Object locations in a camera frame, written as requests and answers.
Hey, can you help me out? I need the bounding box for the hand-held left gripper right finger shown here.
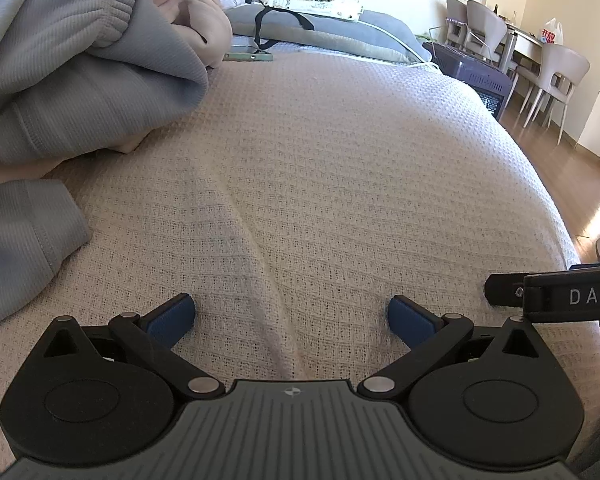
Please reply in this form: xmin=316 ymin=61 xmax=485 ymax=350
xmin=357 ymin=294 xmax=551 ymax=402

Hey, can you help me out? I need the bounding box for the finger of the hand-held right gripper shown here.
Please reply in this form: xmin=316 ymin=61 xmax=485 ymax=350
xmin=484 ymin=271 xmax=527 ymax=309

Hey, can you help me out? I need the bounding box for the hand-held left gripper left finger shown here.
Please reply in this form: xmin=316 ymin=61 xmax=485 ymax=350
xmin=39 ymin=293 xmax=227 ymax=402

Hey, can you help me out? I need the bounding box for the dark purple heater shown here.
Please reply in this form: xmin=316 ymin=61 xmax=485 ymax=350
xmin=422 ymin=40 xmax=520 ymax=122

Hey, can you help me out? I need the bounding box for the cream knit garment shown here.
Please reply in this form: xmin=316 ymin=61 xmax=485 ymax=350
xmin=0 ymin=127 xmax=153 ymax=188

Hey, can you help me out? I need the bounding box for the beige dining chair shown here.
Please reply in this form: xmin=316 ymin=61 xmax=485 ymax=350
xmin=445 ymin=0 xmax=470 ymax=48
xmin=515 ymin=42 xmax=592 ymax=147
xmin=465 ymin=0 xmax=510 ymax=73

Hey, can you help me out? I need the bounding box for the dining table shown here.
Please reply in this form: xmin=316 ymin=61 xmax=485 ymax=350
xmin=500 ymin=22 xmax=556 ymax=93

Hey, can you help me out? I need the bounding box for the white plastic bag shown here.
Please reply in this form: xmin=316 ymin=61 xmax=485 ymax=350
xmin=539 ymin=17 xmax=566 ymax=47

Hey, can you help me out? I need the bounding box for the green-cased smartphone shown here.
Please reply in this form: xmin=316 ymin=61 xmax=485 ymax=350
xmin=222 ymin=44 xmax=276 ymax=64

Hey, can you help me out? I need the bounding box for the grey cushion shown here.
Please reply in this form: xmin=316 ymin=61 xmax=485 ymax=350
xmin=223 ymin=4 xmax=433 ymax=67

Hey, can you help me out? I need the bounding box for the white power strip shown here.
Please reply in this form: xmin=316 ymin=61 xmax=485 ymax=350
xmin=246 ymin=0 xmax=365 ymax=24

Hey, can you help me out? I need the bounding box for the white charging cable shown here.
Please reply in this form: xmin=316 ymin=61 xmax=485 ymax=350
xmin=357 ymin=19 xmax=446 ymax=72

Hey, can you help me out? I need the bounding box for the black strap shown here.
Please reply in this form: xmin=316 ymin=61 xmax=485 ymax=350
xmin=253 ymin=7 xmax=316 ymax=54

